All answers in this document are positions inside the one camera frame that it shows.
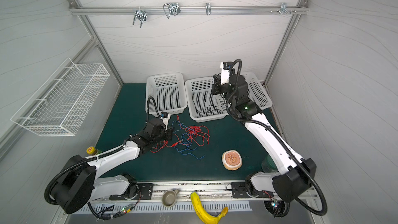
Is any blue cable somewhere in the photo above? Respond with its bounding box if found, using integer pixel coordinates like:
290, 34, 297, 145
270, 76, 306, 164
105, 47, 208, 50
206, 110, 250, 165
169, 119, 207, 160

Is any black cable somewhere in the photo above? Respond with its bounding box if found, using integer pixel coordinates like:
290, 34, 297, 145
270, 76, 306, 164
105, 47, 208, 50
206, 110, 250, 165
191, 91, 229, 116

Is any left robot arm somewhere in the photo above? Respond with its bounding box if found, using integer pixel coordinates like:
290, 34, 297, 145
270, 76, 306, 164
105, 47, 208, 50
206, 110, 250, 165
44, 112, 174, 214

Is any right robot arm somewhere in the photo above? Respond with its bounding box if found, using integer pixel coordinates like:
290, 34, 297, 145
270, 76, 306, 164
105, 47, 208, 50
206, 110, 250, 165
211, 59, 328, 216

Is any middle white perforated basket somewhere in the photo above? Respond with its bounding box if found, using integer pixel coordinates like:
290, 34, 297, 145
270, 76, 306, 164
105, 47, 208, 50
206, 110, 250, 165
184, 76, 228, 123

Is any white perforated basket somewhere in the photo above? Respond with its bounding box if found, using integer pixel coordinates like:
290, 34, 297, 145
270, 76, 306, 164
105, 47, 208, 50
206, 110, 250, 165
145, 73, 188, 116
184, 76, 228, 123
242, 72, 273, 110

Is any right white perforated basket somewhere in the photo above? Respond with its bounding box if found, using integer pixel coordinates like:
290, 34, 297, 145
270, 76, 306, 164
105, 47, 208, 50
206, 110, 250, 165
242, 72, 273, 110

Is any left white perforated basket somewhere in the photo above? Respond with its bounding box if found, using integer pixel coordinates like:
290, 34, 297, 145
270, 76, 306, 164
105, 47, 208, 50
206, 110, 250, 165
145, 73, 188, 116

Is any round toy food disc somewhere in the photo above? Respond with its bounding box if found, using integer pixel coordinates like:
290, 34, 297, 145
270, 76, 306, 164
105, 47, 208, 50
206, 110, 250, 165
222, 150, 243, 171

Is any yellow capped sauce bottle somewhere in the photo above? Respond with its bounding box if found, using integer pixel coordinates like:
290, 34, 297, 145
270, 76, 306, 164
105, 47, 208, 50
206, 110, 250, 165
86, 146, 102, 156

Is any green lidded jar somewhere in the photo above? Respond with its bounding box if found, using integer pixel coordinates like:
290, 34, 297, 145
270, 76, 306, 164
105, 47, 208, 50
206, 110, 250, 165
261, 155, 278, 173

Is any yellow banana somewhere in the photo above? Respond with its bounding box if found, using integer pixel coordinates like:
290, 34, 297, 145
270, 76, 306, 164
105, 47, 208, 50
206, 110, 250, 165
190, 192, 229, 224

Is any middle metal clamp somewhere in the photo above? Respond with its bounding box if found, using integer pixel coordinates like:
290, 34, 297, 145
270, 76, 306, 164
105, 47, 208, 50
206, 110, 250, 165
163, 2, 181, 19

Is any metal clamp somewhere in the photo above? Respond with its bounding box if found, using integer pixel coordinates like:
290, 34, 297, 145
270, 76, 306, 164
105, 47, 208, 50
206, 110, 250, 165
132, 8, 147, 28
163, 2, 181, 19
269, 3, 297, 15

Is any right metal clamp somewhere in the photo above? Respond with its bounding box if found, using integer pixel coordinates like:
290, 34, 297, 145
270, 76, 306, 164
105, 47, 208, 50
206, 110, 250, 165
269, 3, 297, 15

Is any left metal clamp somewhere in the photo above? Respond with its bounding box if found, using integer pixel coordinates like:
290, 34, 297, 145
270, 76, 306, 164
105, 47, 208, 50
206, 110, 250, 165
132, 8, 147, 28

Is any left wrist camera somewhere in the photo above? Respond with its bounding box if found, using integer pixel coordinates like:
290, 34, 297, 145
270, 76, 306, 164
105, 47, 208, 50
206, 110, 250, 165
160, 112, 171, 130

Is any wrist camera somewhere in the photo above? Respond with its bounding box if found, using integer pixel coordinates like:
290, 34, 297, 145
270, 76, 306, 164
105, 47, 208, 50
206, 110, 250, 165
220, 62, 233, 85
160, 112, 171, 130

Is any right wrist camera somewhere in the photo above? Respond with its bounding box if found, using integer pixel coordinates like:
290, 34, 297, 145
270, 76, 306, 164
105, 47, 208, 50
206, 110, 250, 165
220, 62, 233, 85

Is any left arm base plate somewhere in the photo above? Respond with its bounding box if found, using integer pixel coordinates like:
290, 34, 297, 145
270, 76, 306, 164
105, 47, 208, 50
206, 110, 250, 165
109, 183, 154, 201

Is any small metal bracket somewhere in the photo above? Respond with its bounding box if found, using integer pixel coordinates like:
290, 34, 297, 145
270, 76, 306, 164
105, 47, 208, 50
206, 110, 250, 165
205, 3, 211, 16

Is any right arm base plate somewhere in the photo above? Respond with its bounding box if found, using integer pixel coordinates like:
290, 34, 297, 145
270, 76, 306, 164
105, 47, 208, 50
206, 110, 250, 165
226, 181, 274, 199

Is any white vented cable duct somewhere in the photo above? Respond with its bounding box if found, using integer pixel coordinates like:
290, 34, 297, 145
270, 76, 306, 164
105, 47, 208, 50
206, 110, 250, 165
92, 201, 252, 214

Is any white wire wall basket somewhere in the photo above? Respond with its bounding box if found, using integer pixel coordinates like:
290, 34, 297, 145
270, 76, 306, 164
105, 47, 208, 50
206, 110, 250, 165
10, 58, 110, 137

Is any horizontal aluminium rail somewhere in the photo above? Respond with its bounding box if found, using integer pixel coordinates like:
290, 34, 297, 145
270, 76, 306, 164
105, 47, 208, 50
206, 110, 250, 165
69, 5, 309, 16

